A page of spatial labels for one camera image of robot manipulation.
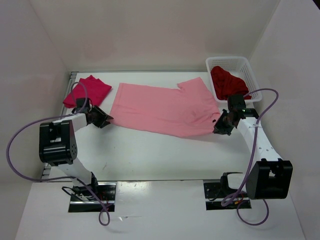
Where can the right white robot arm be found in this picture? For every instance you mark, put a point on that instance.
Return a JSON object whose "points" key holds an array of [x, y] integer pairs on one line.
{"points": [[268, 176]]}

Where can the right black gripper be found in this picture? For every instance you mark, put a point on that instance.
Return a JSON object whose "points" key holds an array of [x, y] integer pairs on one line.
{"points": [[219, 128]]}

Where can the white plastic basket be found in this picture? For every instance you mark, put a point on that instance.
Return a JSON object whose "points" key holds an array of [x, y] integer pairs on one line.
{"points": [[237, 66]]}

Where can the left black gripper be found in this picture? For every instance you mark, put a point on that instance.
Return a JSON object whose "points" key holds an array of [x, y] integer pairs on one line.
{"points": [[103, 116]]}

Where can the dark red t shirt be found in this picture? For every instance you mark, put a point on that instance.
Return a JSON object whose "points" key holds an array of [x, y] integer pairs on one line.
{"points": [[225, 84]]}

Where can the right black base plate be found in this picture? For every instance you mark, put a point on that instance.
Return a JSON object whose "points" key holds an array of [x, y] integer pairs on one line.
{"points": [[214, 195]]}

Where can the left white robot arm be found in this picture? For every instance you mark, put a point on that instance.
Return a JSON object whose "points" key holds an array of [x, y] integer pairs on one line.
{"points": [[58, 146]]}

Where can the light pink t shirt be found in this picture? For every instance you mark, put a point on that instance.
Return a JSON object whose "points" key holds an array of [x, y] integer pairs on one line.
{"points": [[186, 111]]}

